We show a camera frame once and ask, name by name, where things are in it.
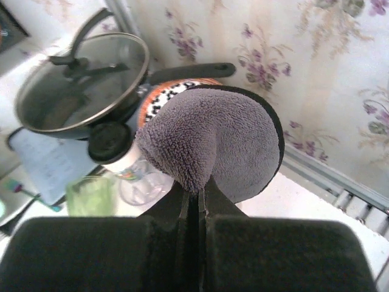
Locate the black wok with glass lid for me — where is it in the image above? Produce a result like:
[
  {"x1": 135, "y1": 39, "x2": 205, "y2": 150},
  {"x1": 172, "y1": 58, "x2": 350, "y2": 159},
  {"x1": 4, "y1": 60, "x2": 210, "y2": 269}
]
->
[{"x1": 15, "y1": 8, "x2": 236, "y2": 140}]

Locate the grey fluffy cloth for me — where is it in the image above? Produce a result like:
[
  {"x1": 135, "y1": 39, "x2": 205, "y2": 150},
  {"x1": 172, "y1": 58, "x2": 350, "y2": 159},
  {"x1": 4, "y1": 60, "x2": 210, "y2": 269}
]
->
[{"x1": 136, "y1": 85, "x2": 285, "y2": 203}]

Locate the flower pattern plate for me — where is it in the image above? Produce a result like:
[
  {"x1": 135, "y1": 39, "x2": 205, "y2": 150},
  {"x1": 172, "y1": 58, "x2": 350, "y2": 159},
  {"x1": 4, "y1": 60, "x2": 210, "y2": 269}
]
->
[{"x1": 137, "y1": 78, "x2": 222, "y2": 127}]

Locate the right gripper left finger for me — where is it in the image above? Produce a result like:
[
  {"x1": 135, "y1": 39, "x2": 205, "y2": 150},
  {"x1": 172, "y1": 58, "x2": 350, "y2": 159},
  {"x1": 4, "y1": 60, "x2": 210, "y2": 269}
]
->
[{"x1": 1, "y1": 184, "x2": 190, "y2": 291}]

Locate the white jar black lid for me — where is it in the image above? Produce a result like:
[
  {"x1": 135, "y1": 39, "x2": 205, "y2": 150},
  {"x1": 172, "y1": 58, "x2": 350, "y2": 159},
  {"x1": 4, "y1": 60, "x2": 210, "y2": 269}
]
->
[{"x1": 88, "y1": 122, "x2": 141, "y2": 176}]

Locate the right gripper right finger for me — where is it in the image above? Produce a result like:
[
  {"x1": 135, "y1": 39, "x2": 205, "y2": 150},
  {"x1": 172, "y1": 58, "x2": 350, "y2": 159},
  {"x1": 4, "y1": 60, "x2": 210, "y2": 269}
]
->
[{"x1": 199, "y1": 179, "x2": 376, "y2": 291}]

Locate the green glass cup right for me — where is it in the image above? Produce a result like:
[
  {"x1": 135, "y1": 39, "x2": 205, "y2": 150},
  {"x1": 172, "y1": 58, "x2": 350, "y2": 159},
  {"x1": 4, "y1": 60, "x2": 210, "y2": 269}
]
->
[{"x1": 66, "y1": 176, "x2": 116, "y2": 217}]

